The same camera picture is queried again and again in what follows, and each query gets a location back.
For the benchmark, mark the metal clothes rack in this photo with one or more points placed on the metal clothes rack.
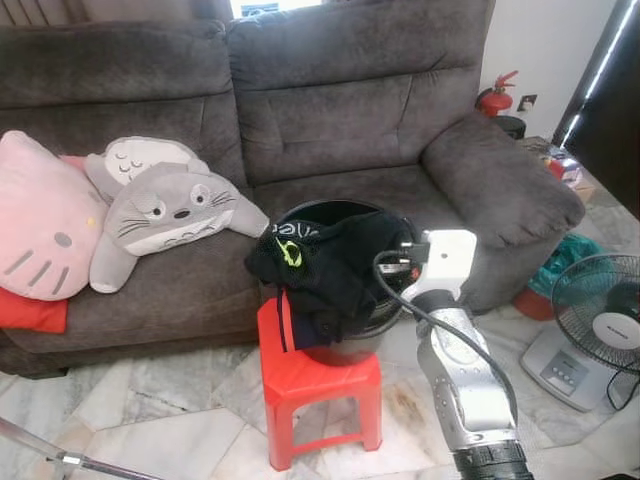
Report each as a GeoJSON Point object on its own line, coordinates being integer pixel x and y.
{"type": "Point", "coordinates": [40, 440]}

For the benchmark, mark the dark grey sofa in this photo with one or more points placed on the dark grey sofa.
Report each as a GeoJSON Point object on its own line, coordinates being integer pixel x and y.
{"type": "Point", "coordinates": [350, 110]}

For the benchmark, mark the red fire extinguisher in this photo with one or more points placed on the red fire extinguisher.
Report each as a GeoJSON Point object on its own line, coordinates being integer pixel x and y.
{"type": "Point", "coordinates": [495, 100]}

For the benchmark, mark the red plastic stool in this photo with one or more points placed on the red plastic stool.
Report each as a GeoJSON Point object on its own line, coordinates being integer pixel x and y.
{"type": "Point", "coordinates": [320, 385]}

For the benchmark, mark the grey totoro plush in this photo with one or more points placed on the grey totoro plush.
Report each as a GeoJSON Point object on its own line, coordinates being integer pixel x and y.
{"type": "Point", "coordinates": [170, 210]}

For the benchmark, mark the pink cat face pillow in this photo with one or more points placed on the pink cat face pillow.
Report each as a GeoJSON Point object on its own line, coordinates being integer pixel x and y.
{"type": "Point", "coordinates": [45, 220]}

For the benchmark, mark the white floor fan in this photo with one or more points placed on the white floor fan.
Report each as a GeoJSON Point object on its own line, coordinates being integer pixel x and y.
{"type": "Point", "coordinates": [600, 320]}

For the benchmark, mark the black garment with green logo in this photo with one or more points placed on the black garment with green logo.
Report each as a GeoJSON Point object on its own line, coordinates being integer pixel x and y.
{"type": "Point", "coordinates": [340, 265]}

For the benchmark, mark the wall socket plate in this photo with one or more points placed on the wall socket plate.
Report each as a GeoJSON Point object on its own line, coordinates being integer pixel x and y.
{"type": "Point", "coordinates": [527, 103]}

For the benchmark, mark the black plastic bucket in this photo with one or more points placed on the black plastic bucket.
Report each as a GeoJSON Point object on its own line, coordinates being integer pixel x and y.
{"type": "Point", "coordinates": [360, 345]}

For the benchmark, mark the red plastic basin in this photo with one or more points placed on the red plastic basin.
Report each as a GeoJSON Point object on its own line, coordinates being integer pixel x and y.
{"type": "Point", "coordinates": [530, 305]}

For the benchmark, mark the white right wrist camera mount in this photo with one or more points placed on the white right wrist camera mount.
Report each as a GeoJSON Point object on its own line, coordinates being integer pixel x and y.
{"type": "Point", "coordinates": [445, 260]}

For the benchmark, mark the teal plastic bag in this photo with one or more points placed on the teal plastic bag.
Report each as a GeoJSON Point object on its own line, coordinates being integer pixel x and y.
{"type": "Point", "coordinates": [570, 260]}

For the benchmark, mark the dark wooden door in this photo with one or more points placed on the dark wooden door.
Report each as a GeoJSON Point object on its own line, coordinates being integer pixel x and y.
{"type": "Point", "coordinates": [615, 120]}

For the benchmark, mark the navy garment with red stripe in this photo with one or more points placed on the navy garment with red stripe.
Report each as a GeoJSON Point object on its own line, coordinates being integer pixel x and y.
{"type": "Point", "coordinates": [298, 325]}

